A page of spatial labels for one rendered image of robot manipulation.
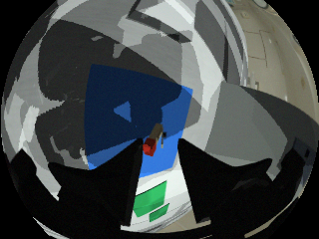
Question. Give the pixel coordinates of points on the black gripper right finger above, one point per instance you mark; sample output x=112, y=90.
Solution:
x=209, y=181

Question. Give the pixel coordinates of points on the green square mat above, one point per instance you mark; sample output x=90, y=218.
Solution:
x=150, y=199

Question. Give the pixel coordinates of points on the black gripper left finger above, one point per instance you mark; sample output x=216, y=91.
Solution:
x=113, y=184

